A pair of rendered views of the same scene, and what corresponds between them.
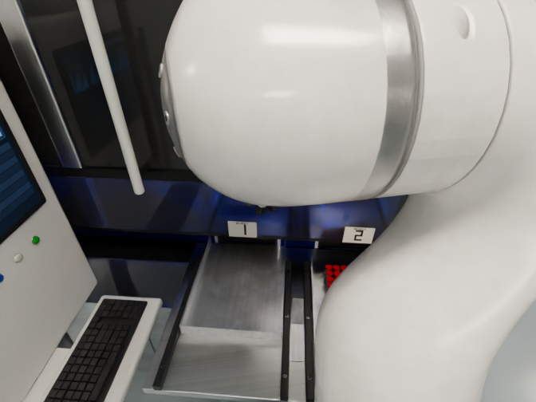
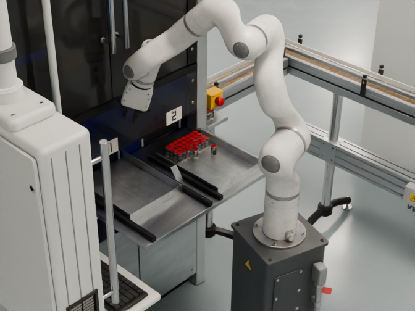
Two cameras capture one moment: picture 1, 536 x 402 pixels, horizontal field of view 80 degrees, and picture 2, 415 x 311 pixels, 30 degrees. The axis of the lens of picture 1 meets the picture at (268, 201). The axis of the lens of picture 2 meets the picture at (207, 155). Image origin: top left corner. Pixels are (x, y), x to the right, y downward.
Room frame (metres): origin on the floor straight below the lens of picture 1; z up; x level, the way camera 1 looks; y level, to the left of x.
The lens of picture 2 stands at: (-1.13, 1.75, 2.61)
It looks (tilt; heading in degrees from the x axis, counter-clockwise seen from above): 33 degrees down; 309
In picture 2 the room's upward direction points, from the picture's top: 1 degrees clockwise
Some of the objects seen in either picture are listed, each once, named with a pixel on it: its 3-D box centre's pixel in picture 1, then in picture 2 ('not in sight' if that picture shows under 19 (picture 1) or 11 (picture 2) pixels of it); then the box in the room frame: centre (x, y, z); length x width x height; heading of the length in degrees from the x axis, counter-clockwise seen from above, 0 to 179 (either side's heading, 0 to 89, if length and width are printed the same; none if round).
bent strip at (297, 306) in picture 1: (297, 328); (186, 179); (0.46, -0.08, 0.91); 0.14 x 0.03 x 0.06; 176
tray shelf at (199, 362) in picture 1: (297, 309); (171, 179); (0.54, -0.08, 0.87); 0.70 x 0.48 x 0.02; 86
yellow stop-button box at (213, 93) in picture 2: not in sight; (211, 97); (0.70, -0.51, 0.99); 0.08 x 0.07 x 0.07; 176
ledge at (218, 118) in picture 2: not in sight; (206, 117); (0.74, -0.53, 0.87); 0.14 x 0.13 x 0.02; 176
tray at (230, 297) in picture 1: (240, 280); (126, 184); (0.62, 0.08, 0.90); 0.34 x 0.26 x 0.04; 176
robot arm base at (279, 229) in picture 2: not in sight; (280, 211); (0.04, -0.09, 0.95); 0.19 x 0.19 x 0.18
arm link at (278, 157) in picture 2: not in sight; (280, 166); (0.03, -0.06, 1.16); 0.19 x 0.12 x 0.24; 100
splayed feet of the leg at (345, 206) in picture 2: not in sight; (324, 215); (0.47, -1.20, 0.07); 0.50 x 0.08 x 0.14; 86
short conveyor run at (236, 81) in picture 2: not in sight; (231, 79); (0.82, -0.81, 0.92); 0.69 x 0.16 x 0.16; 86
